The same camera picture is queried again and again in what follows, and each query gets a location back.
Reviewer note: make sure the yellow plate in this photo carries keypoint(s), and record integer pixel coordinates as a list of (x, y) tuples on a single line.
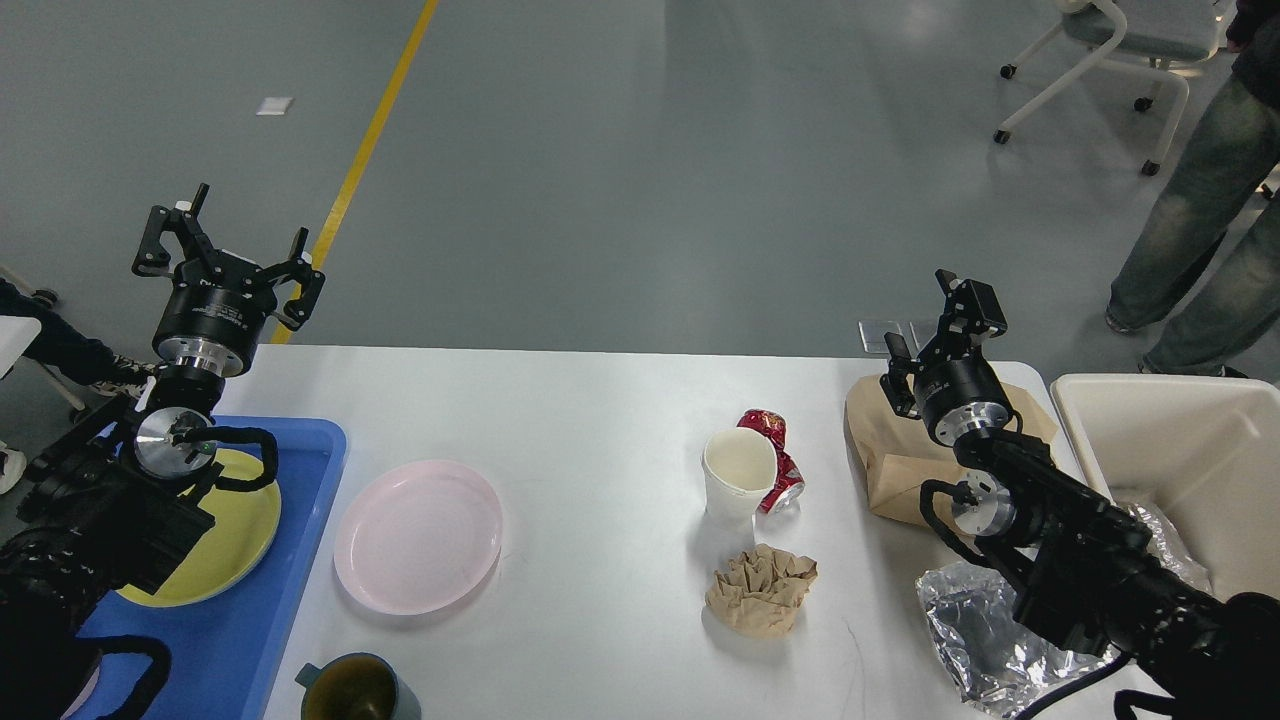
[(245, 526)]

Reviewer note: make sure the seated person leg left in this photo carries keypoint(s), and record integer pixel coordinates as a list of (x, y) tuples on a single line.
[(81, 359)]

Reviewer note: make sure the white office chair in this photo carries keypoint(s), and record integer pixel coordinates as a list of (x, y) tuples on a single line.
[(1148, 39)]

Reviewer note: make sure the blue plastic tray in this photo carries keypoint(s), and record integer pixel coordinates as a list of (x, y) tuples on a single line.
[(226, 648)]

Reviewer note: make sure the dark teal mug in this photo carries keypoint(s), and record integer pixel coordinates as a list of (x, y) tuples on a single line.
[(356, 686)]

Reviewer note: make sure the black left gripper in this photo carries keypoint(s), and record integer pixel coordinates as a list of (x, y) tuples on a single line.
[(208, 304)]

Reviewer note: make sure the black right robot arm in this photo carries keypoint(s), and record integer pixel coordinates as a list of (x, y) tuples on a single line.
[(1079, 565)]

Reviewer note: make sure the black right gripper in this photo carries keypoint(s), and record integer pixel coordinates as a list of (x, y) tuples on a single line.
[(955, 391)]

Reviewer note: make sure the pink plate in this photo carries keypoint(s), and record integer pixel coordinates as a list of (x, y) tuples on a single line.
[(419, 538)]

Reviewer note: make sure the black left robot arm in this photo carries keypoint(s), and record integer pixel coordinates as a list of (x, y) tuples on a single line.
[(116, 500)]

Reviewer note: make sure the white paper cup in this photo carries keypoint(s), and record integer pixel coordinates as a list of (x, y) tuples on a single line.
[(740, 467)]

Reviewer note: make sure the brown paper bag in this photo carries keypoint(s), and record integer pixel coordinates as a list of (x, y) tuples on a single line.
[(897, 453)]

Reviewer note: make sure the crumpled aluminium foil sheet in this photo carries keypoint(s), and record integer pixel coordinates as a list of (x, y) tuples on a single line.
[(998, 665)]

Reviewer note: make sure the crumpled brown paper napkin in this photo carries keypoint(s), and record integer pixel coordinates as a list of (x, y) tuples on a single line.
[(761, 592)]

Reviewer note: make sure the foil piece in bin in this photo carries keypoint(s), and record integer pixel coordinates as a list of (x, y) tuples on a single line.
[(1166, 543)]

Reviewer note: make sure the beige plastic bin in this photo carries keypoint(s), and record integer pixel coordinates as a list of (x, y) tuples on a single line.
[(1204, 450)]

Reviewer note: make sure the crushed red soda can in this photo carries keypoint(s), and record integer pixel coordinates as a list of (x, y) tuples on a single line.
[(789, 483)]

